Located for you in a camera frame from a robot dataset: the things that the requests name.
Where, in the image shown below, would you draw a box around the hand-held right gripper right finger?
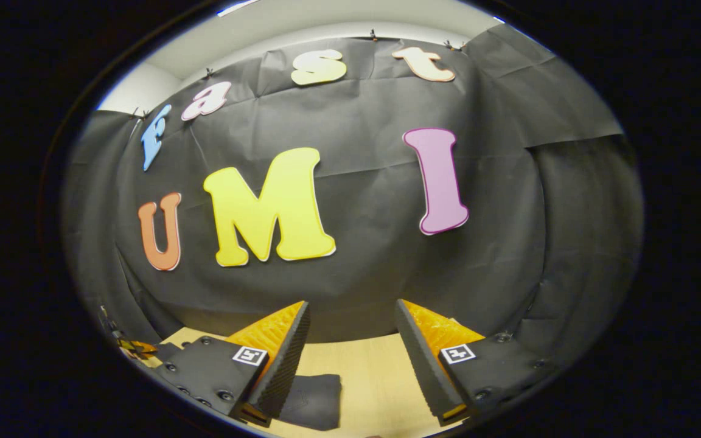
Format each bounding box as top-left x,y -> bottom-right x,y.
394,298 -> 556,428

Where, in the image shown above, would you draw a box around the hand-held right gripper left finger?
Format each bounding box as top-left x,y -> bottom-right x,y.
155,300 -> 312,428

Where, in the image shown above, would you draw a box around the black jeans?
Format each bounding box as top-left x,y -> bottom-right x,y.
277,374 -> 343,432

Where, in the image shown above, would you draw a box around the black backdrop cloth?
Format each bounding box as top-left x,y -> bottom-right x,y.
61,24 -> 644,372

